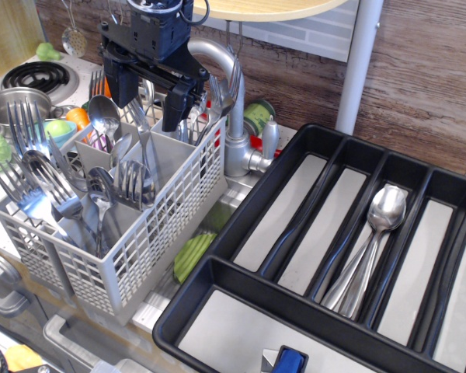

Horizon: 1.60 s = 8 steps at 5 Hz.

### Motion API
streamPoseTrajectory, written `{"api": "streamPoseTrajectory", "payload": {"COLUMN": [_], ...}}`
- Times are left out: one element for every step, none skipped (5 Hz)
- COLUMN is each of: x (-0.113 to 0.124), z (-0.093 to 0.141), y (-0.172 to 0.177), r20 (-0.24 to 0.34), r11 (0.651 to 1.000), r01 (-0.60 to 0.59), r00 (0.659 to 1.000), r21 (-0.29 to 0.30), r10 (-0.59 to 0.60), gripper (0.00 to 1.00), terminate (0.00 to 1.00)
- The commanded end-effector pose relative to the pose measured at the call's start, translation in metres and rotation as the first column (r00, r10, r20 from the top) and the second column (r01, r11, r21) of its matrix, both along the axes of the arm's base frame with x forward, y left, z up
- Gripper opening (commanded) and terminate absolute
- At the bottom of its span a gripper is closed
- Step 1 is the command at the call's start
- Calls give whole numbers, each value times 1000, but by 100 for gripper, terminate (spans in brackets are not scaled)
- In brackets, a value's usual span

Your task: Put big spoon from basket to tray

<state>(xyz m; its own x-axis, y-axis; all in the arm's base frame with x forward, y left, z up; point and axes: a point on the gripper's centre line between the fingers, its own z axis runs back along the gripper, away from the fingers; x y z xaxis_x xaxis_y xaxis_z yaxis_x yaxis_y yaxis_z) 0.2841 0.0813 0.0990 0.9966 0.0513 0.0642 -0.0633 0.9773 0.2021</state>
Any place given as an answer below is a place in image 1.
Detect silver kitchen faucet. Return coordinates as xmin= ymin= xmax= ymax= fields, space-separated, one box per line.
xmin=188 ymin=38 xmax=280 ymax=176

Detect green striped toy vegetable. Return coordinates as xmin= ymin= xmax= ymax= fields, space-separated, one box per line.
xmin=173 ymin=233 xmax=217 ymax=284

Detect teal bowl with green ball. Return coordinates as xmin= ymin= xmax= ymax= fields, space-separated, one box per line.
xmin=43 ymin=119 xmax=78 ymax=148

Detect green tin can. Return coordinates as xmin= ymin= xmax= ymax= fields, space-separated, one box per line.
xmin=243 ymin=99 xmax=276 ymax=136

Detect hanging steel skimmer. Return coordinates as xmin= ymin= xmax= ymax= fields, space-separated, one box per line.
xmin=61 ymin=0 xmax=87 ymax=58

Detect orange toy carrot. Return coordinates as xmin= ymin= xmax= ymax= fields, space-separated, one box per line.
xmin=65 ymin=107 xmax=90 ymax=131

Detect white metal pole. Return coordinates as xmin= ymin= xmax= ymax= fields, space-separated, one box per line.
xmin=336 ymin=0 xmax=384 ymax=135

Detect steel fork front left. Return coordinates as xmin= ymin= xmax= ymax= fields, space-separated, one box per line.
xmin=0 ymin=162 xmax=80 ymax=248

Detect steel cooking pot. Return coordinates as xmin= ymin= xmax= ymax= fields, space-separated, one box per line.
xmin=0 ymin=87 xmax=54 ymax=138

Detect black cutlery tray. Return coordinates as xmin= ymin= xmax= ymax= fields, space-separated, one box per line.
xmin=153 ymin=124 xmax=466 ymax=372

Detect black coil stove burner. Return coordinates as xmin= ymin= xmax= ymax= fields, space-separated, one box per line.
xmin=0 ymin=61 xmax=79 ymax=104

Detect steel spoons in tray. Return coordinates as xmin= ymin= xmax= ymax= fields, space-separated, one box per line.
xmin=321 ymin=185 xmax=407 ymax=319

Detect large steel spoon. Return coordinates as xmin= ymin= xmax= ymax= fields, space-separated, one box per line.
xmin=123 ymin=78 xmax=160 ymax=193

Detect green toy broccoli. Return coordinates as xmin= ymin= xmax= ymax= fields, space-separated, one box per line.
xmin=36 ymin=42 xmax=61 ymax=61

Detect steel fork centre basket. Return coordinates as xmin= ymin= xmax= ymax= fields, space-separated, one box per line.
xmin=113 ymin=160 xmax=156 ymax=211

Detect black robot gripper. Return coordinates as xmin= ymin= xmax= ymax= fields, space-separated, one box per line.
xmin=98 ymin=1 xmax=209 ymax=132

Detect steel spoon in basket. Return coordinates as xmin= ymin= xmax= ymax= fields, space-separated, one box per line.
xmin=88 ymin=95 xmax=120 ymax=152

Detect round wooden shelf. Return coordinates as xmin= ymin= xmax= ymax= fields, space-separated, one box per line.
xmin=208 ymin=0 xmax=346 ymax=22

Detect blue object at bottom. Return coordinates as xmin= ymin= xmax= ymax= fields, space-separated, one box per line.
xmin=260 ymin=345 xmax=309 ymax=373

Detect grey plastic cutlery basket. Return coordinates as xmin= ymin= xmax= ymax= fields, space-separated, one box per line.
xmin=0 ymin=121 xmax=227 ymax=325

